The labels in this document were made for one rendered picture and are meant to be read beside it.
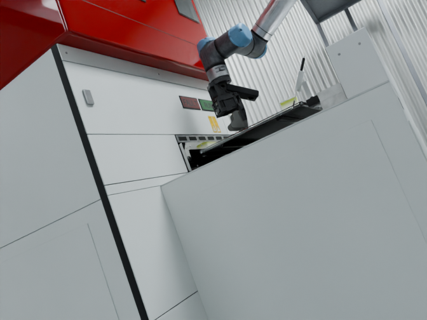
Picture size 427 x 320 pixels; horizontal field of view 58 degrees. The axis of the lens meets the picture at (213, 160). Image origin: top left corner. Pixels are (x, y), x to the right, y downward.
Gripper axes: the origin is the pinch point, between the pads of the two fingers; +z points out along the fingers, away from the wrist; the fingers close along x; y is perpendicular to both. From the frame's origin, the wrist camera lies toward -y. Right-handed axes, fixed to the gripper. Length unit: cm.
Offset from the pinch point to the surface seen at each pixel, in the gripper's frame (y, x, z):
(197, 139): 15.2, -7.0, -4.3
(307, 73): -150, -180, -68
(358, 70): -10, 49, 4
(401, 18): -212, -121, -73
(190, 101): 11.6, -10.8, -19.4
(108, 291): 56, 22, 30
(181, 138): 22.2, 0.2, -4.8
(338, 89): -17.1, 30.7, 2.1
